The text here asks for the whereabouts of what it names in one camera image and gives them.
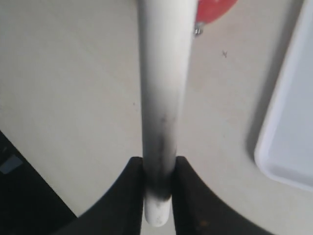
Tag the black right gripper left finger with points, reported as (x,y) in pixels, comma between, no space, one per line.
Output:
(118,211)

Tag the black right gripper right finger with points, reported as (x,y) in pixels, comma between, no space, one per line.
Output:
(199,211)

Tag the white drumstick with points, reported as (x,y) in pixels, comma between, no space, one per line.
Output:
(165,33)

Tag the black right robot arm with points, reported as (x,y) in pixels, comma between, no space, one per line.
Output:
(29,206)

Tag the small red drum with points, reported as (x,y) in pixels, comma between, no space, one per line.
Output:
(209,11)

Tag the white rectangular plastic tray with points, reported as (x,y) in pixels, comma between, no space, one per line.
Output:
(284,150)

